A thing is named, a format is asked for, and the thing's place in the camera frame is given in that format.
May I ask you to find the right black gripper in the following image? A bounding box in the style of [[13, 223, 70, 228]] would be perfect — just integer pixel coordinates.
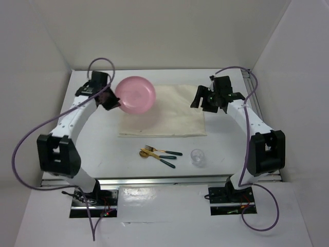
[[190, 85, 220, 113]]

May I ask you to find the pink plate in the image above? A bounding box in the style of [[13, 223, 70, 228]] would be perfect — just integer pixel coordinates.
[[115, 76, 156, 114]]

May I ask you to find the cream cloth placemat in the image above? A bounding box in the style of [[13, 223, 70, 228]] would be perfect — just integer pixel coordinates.
[[119, 84, 207, 137]]

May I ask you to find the clear drinking glass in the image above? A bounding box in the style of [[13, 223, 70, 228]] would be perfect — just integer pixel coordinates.
[[190, 149, 206, 168]]

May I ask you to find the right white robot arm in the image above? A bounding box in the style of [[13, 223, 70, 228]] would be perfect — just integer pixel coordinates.
[[190, 76, 286, 202]]

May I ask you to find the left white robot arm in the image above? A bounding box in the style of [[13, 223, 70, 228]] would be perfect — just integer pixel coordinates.
[[36, 71, 120, 205]]

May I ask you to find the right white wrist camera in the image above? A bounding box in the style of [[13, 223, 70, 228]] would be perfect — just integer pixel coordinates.
[[208, 75, 215, 92]]

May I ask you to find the gold fork green handle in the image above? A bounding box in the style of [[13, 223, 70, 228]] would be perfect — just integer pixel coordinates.
[[145, 145, 183, 156]]

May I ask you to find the gold spoon green handle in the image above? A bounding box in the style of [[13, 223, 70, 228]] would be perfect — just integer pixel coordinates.
[[139, 151, 177, 160]]

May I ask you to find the gold knife green handle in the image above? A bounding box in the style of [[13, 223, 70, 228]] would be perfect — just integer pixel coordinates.
[[140, 148, 176, 169]]

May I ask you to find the front aluminium rail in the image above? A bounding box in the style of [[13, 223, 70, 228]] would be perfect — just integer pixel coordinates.
[[41, 172, 282, 187]]

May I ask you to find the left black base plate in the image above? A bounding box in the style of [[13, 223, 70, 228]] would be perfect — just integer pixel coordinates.
[[68, 189, 118, 218]]

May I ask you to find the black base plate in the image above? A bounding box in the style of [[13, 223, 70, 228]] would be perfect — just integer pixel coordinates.
[[204, 185, 257, 216], [68, 189, 118, 218]]

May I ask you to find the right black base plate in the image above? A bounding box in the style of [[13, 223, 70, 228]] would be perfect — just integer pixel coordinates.
[[204, 185, 257, 216]]

